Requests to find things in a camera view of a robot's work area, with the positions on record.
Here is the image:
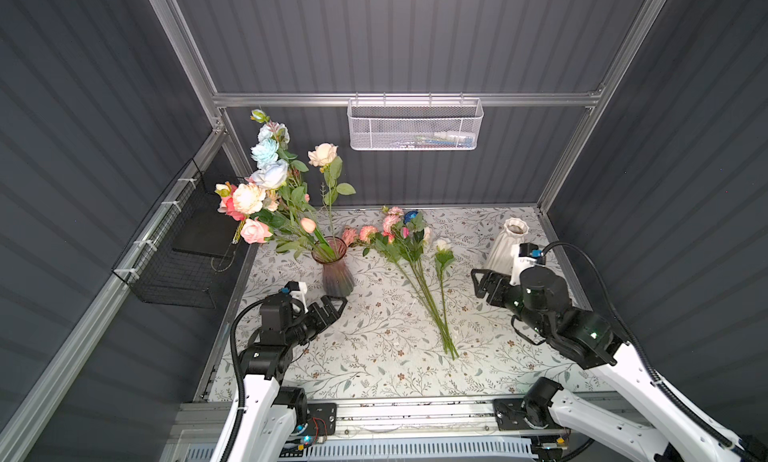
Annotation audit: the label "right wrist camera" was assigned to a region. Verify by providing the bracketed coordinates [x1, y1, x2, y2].
[510, 242, 546, 286]

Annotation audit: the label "cream rose single stem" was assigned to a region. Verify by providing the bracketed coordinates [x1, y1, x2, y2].
[308, 143, 356, 236]

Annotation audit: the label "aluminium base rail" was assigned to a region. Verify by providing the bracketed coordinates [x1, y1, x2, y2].
[159, 392, 649, 461]

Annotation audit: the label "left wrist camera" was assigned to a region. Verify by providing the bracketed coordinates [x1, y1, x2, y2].
[280, 281, 308, 313]

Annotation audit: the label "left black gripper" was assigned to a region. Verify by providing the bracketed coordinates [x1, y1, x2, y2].
[284, 295, 344, 348]

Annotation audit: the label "bunch of artificial flowers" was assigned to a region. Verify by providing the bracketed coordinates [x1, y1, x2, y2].
[342, 206, 459, 360]

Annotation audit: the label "black wire basket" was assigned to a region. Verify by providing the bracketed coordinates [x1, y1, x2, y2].
[113, 156, 246, 309]

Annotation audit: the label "white wire basket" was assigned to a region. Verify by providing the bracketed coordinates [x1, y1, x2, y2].
[347, 96, 484, 151]

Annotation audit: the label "black flat pad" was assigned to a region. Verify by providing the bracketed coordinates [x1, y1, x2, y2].
[172, 209, 239, 259]

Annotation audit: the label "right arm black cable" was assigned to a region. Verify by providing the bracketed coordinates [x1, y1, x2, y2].
[539, 239, 768, 462]

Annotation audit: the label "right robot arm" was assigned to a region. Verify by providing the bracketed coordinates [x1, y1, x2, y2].
[471, 265, 767, 461]

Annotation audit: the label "white ribbed ceramic vase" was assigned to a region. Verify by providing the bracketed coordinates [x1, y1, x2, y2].
[484, 218, 529, 275]

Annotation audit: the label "light blue rose stem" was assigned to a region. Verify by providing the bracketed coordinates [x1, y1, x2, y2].
[248, 107, 325, 259]

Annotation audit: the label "white rose stem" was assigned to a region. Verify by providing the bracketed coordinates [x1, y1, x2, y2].
[215, 181, 321, 257]

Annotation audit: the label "pink glass vase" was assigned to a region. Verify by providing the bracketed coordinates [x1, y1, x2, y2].
[311, 237, 355, 297]

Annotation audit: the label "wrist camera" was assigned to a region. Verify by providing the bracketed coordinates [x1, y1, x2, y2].
[280, 281, 308, 313]
[510, 242, 546, 286]

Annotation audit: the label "pink tulip flower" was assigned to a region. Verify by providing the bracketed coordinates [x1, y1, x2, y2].
[299, 217, 336, 262]

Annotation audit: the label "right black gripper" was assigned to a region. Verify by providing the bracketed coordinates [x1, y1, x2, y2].
[468, 264, 545, 338]

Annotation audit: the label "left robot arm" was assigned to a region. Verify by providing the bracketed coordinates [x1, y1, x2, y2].
[211, 282, 348, 461]

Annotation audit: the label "floral table mat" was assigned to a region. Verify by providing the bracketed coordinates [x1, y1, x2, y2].
[209, 205, 607, 401]

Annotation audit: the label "items in white basket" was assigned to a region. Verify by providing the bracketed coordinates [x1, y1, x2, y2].
[392, 131, 476, 149]

